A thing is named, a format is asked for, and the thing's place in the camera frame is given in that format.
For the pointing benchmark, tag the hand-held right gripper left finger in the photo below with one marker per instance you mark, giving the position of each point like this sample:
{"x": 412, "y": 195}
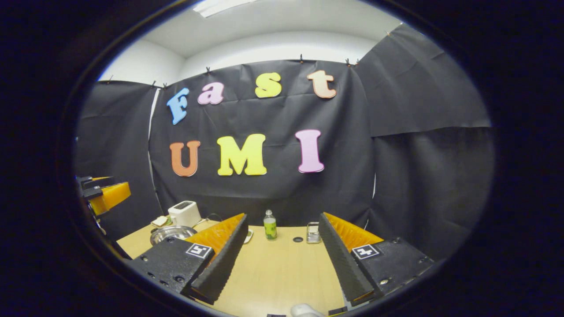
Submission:
{"x": 224, "y": 264}

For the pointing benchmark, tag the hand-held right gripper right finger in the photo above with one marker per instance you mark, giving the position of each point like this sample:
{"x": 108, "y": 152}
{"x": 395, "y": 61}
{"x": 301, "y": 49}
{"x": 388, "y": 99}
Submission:
{"x": 341, "y": 264}

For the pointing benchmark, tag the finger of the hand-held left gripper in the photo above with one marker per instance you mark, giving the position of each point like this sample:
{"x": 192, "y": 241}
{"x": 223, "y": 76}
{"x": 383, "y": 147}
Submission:
{"x": 94, "y": 181}
{"x": 112, "y": 196}

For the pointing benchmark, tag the stainless steel pot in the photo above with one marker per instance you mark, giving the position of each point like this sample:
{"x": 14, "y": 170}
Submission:
{"x": 169, "y": 233}

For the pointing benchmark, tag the white divided grain dish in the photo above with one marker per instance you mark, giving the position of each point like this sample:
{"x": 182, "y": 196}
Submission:
{"x": 248, "y": 236}

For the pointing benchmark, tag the sandwich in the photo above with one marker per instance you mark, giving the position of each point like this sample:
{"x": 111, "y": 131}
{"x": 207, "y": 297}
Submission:
{"x": 159, "y": 219}

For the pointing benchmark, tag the green drink bottle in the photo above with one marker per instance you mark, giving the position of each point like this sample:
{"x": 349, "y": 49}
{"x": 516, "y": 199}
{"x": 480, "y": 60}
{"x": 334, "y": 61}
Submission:
{"x": 270, "y": 229}

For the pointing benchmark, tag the white toaster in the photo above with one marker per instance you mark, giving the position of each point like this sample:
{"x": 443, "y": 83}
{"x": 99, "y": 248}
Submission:
{"x": 185, "y": 213}

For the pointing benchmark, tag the ceiling light panel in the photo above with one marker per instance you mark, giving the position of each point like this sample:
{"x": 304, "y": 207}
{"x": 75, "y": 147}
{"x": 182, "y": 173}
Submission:
{"x": 220, "y": 6}

